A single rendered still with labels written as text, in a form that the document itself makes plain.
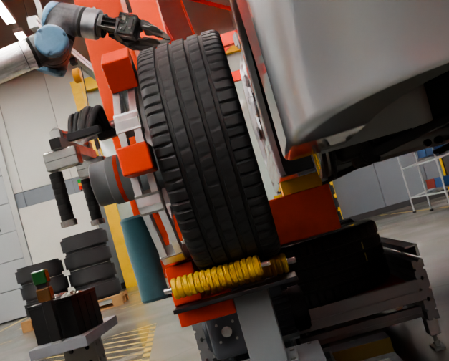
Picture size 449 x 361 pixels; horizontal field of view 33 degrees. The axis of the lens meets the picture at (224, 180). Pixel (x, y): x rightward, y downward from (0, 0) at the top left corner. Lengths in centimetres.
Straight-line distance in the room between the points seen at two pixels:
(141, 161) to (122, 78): 29
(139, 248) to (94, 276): 826
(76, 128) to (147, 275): 51
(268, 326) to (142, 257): 43
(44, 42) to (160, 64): 34
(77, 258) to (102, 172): 840
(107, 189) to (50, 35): 45
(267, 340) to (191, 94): 71
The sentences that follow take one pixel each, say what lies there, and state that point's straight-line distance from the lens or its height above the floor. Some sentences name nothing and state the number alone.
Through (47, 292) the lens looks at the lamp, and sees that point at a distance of 219.
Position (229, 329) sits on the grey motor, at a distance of 241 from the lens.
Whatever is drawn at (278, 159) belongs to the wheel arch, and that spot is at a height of 80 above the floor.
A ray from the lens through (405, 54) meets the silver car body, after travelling 122.
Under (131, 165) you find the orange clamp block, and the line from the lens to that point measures 181.
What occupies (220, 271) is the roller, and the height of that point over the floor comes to 53.
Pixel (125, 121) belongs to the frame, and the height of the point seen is 96.
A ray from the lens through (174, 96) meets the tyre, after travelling 187.
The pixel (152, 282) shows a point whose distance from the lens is 225.
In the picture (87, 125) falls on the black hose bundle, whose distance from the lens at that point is 199.
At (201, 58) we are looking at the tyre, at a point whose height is 106.
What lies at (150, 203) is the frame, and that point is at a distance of 189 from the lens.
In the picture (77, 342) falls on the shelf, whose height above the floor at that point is 44.
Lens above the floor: 64
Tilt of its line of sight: 3 degrees up
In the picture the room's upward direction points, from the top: 16 degrees counter-clockwise
